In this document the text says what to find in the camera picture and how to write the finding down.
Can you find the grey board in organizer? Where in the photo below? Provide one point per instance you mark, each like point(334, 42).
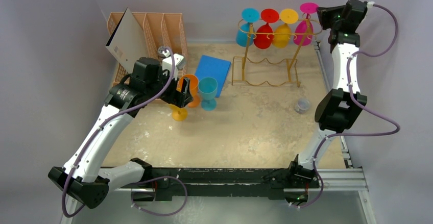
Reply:
point(127, 43)

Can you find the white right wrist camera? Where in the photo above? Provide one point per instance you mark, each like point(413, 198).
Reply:
point(370, 4)

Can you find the yellow front wine glass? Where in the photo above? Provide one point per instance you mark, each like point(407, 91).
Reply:
point(178, 114)

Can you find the blue notebook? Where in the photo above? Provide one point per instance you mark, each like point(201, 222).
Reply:
point(215, 68)

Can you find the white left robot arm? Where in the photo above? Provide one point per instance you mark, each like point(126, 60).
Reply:
point(82, 176)

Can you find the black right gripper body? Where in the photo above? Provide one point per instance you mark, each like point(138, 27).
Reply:
point(325, 16)

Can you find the light blue wine glass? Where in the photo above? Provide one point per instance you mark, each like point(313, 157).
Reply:
point(244, 36)
point(208, 88)

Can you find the gold metal wine glass rack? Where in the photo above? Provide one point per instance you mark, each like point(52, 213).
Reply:
point(274, 74)

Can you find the light blue rear wine glass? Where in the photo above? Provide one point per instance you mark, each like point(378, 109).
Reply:
point(244, 36)

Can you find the red wine glass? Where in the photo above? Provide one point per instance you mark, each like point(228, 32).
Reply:
point(264, 34)

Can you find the magenta wine glass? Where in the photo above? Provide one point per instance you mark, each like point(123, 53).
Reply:
point(305, 27)

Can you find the orange wine glass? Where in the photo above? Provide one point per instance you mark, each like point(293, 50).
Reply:
point(193, 87)

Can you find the small jar in organizer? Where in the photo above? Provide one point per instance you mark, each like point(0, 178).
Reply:
point(163, 52)

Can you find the yellow wine glass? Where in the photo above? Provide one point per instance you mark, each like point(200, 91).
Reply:
point(283, 32)
point(178, 114)

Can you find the light blue front wine glass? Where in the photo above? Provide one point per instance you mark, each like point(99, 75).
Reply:
point(208, 88)

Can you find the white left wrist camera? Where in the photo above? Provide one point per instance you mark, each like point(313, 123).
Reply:
point(174, 64)

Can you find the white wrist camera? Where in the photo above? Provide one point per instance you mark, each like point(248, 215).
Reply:
point(370, 4)
point(174, 64)

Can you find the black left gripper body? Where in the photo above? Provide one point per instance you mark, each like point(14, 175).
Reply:
point(170, 94)

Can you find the pink plastic file organizer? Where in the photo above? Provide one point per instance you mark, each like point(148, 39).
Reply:
point(160, 29)

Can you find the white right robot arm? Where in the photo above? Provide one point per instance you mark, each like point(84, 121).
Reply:
point(336, 112)

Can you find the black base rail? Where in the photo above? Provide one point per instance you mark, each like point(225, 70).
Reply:
point(272, 183)

